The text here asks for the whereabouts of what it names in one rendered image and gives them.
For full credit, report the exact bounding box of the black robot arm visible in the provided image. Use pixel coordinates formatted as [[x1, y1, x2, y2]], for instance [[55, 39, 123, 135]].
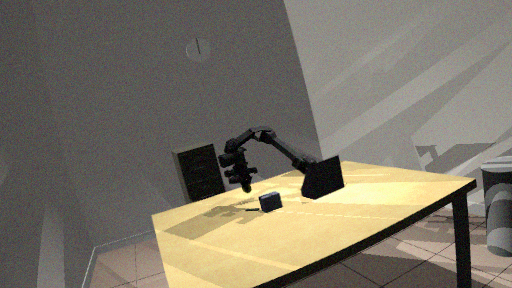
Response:
[[218, 126, 316, 178]]

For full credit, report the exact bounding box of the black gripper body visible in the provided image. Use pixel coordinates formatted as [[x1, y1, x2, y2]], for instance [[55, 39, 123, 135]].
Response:
[[228, 160, 258, 184]]

